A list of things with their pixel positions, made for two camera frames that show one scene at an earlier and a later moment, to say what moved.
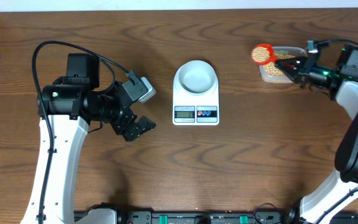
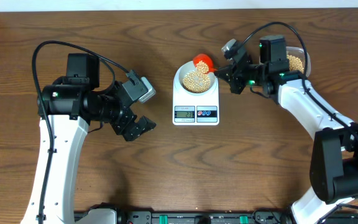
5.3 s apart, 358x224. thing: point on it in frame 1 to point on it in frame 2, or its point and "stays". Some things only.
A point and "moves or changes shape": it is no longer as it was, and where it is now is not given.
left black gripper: x=121 y=126 stays
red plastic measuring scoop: x=273 y=56 moves or changes shape
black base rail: x=224 y=217 stays
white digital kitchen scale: x=191 y=109 stays
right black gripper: x=302 y=70 to x=231 y=77
